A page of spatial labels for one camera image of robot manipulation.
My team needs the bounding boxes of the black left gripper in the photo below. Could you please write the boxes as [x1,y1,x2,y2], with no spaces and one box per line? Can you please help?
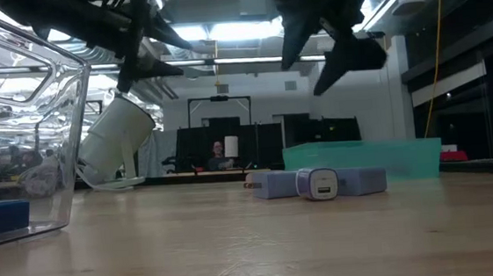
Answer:
[85,0,197,97]

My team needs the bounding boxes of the purple wall charger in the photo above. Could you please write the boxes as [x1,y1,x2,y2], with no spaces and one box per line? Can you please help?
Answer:
[294,165,341,204]

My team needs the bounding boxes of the light blue wall charger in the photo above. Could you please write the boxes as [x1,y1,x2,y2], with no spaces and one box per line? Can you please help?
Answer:
[243,167,301,202]
[334,164,389,199]

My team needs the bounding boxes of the black background panels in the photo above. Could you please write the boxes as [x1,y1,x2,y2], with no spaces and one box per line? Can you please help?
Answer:
[170,105,364,177]

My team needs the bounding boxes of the white spotlight lamp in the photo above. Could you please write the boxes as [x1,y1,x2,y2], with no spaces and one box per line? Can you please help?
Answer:
[70,88,163,195]

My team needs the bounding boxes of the grey background cloth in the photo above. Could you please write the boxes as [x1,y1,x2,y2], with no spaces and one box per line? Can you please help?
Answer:
[134,128,181,179]

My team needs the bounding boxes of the person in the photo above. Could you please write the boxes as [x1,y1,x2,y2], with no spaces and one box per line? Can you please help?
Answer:
[206,138,236,173]

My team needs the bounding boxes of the white background cylinder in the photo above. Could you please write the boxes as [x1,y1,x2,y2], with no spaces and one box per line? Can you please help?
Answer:
[222,134,241,159]

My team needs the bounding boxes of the clear plastic bin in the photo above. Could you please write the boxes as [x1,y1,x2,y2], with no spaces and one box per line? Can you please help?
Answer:
[0,0,105,250]

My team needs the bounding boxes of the green translucent plastic bin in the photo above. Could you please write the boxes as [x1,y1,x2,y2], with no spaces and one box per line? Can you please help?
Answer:
[280,133,446,192]

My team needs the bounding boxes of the red background object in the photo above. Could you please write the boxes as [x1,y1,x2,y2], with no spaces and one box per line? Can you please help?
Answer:
[439,149,469,164]

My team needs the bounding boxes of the black background rig frame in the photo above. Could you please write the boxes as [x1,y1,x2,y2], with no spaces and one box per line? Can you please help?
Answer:
[185,93,254,130]

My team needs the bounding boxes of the yellow cable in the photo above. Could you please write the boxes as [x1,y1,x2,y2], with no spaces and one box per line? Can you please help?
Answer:
[413,0,458,139]

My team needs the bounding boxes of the white lamp cable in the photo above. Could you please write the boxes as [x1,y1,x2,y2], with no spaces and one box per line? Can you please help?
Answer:
[70,157,135,197]

